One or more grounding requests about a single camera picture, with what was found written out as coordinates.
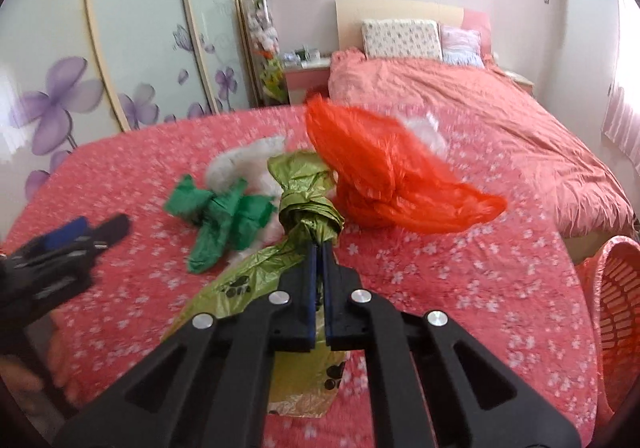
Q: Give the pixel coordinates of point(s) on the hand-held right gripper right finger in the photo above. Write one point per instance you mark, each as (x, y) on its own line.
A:
(327, 278)

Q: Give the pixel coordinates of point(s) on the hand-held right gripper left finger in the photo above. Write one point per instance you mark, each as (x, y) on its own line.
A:
(312, 278)

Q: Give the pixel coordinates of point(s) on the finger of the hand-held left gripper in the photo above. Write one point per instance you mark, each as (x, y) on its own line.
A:
(70, 232)
(112, 228)

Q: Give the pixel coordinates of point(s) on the olive green paw print bag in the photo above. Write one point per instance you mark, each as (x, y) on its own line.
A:
(300, 188)

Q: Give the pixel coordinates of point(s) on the orange plastic laundry basket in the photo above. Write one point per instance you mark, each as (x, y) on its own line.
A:
(617, 318)

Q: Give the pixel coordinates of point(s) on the person's left hand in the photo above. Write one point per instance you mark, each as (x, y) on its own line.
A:
(17, 380)

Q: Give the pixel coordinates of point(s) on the green plastic bag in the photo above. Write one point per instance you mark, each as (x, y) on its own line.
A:
(215, 218)

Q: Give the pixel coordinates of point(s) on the large orange plastic bag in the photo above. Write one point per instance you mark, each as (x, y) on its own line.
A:
(380, 172)

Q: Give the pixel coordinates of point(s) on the red floral tablecloth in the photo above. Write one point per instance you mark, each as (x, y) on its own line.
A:
(450, 288)

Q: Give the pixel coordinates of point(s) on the cream white plastic bag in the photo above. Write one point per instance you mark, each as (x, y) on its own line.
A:
(250, 162)

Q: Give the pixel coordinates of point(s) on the flower print sliding wardrobe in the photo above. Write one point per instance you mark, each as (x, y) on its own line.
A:
(125, 52)

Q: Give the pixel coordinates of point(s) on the clear translucent plastic bag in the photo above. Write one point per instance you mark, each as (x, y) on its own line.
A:
(425, 127)

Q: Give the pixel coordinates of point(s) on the bed with pink duvet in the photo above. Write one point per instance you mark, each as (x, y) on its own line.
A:
(500, 137)

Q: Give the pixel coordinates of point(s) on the plush toy display tube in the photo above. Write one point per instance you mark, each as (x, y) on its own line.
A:
(265, 47)

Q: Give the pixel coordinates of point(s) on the floral pillow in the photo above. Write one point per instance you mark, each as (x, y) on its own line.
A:
(400, 40)

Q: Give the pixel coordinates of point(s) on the pink striped pillow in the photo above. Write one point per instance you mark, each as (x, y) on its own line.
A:
(462, 47)

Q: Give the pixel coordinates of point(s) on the cream and pink headboard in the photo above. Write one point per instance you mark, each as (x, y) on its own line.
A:
(390, 7)

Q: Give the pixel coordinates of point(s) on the pink curtain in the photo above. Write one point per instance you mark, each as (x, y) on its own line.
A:
(622, 120)

